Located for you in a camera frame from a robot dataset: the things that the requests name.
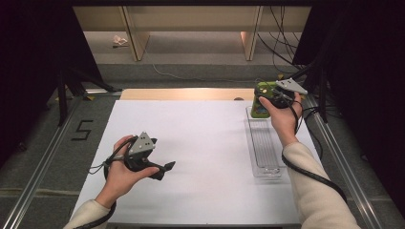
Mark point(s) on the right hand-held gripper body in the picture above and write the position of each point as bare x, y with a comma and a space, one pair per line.
283, 93

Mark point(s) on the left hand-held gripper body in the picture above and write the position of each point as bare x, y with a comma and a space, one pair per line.
141, 151

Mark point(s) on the green phone case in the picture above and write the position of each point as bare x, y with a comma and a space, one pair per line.
258, 112

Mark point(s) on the clear plastic tray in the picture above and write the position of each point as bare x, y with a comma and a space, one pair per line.
264, 149

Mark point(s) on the person's right hand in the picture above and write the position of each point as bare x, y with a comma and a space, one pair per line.
285, 122

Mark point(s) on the person's left hand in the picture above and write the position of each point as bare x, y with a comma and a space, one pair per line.
117, 181

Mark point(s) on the black metal stand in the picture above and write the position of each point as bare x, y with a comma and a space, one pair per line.
324, 101
62, 101

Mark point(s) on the black curtain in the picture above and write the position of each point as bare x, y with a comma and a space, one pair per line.
31, 63
366, 79

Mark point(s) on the crumpled paper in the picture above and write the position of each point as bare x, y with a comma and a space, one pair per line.
119, 40

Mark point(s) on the long wooden desk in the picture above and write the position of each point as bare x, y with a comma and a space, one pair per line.
191, 19

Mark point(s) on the aluminium floor rail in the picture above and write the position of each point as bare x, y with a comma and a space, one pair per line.
38, 173
344, 165

